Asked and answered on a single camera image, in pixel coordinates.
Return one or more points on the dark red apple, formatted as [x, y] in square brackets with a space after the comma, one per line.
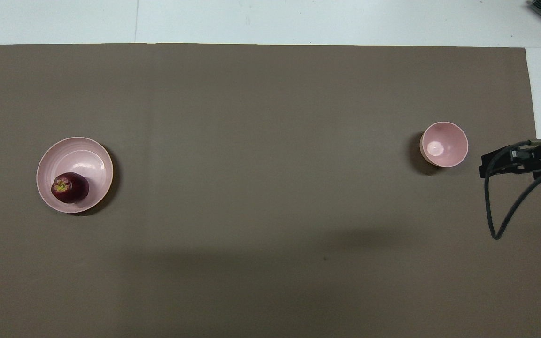
[73, 188]

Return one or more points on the pink plate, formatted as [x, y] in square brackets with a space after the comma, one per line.
[82, 157]

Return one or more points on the pink bowl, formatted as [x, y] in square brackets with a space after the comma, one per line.
[446, 143]

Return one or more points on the brown table mat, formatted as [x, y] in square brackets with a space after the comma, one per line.
[261, 155]

